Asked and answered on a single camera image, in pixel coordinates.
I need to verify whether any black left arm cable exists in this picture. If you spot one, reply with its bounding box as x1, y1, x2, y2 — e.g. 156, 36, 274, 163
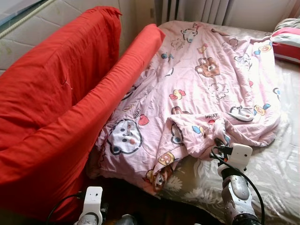
45, 191, 87, 225

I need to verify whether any beige floral bed sheet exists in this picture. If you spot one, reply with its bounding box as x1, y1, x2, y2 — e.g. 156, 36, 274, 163
89, 23, 300, 225

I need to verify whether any thick red cushion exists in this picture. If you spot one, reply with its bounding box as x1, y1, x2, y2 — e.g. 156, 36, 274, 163
0, 6, 122, 153

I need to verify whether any red blue striped bolster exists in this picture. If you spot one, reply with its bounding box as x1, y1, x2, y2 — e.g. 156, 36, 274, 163
272, 27, 300, 64

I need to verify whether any long red cushion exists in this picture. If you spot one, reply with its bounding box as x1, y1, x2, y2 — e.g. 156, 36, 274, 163
0, 24, 166, 223

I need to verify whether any grey robot left leg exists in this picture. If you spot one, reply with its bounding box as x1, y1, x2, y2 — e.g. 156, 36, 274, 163
115, 214, 139, 225

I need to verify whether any pink cartoon blanket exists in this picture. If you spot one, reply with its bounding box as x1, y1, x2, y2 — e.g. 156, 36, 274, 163
87, 20, 282, 195

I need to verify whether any grey pleated curtain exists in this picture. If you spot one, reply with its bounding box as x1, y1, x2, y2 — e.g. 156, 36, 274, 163
155, 0, 233, 28

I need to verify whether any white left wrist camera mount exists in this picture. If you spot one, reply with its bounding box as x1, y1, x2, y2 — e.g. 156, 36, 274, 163
83, 187, 104, 217

